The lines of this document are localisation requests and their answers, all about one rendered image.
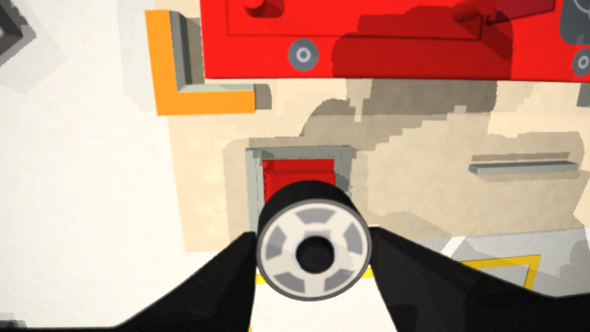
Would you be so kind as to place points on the yellow rectangular outline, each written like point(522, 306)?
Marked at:
point(531, 260)

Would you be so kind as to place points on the black wheel with grey hub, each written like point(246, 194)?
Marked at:
point(296, 212)

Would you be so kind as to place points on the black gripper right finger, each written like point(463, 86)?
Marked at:
point(425, 291)

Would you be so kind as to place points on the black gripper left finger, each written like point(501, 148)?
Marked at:
point(218, 297)

